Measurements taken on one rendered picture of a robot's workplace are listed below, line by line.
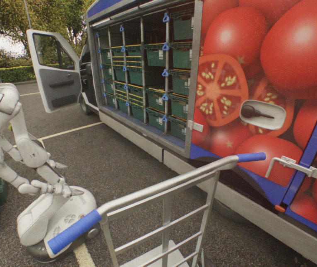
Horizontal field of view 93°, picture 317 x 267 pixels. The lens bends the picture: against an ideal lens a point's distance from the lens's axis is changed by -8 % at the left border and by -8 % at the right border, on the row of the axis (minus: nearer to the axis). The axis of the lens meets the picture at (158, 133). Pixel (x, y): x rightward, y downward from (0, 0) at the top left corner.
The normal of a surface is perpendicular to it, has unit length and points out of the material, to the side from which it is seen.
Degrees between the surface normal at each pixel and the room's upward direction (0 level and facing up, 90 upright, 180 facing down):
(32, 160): 91
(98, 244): 0
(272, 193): 90
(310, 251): 90
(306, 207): 90
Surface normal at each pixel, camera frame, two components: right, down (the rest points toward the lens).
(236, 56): -0.76, 0.29
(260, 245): 0.00, -0.90
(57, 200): 0.68, 0.32
